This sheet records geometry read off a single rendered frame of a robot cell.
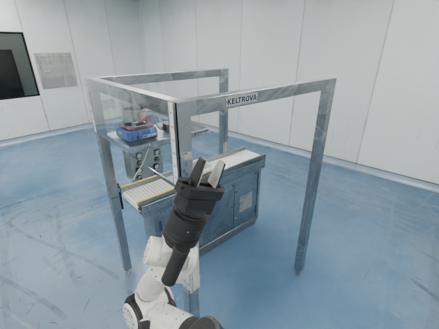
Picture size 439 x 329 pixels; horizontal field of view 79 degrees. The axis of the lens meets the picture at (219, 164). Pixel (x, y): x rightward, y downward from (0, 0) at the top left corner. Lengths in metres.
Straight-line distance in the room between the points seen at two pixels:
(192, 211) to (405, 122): 4.01
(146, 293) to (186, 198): 0.35
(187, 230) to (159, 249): 0.09
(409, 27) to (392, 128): 1.26
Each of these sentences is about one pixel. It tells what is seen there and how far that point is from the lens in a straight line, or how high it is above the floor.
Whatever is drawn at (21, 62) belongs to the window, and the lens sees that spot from 6.62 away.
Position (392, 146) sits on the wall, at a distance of 4.51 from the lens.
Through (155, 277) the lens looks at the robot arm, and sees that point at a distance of 0.75.
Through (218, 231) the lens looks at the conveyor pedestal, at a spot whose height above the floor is 0.18.
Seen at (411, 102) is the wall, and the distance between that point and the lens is 4.36.
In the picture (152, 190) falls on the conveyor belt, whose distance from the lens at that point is 2.07.
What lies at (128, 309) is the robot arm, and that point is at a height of 1.14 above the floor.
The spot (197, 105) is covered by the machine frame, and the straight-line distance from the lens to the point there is 1.03.
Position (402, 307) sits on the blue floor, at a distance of 2.65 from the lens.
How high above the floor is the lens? 1.80
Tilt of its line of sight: 24 degrees down
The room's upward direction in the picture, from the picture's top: straight up
